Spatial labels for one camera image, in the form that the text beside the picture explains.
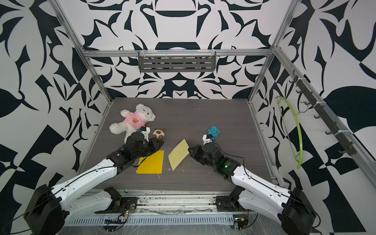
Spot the light yellow square paper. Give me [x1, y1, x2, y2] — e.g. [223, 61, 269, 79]
[168, 139, 189, 171]

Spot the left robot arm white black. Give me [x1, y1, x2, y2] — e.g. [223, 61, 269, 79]
[22, 132, 164, 235]

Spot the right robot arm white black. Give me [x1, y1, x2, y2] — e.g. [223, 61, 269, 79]
[188, 143, 319, 235]

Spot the dark yellow square paper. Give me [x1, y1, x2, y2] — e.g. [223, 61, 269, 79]
[137, 150, 164, 174]

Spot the small brown white plush toy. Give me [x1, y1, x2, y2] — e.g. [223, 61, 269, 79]
[152, 129, 165, 139]

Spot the turquoise yarn ball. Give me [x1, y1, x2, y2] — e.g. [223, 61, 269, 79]
[207, 126, 220, 141]

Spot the white teddy bear pink shirt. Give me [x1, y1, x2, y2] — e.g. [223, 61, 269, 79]
[109, 104, 156, 143]

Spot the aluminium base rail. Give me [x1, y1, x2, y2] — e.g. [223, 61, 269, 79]
[49, 190, 300, 216]

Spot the white perforated cable duct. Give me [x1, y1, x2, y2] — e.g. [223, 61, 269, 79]
[68, 214, 234, 227]

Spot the grey slotted wall shelf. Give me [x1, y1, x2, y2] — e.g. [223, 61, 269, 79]
[138, 50, 216, 72]

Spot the black wall hook rail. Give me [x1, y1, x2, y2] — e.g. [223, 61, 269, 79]
[291, 70, 357, 156]

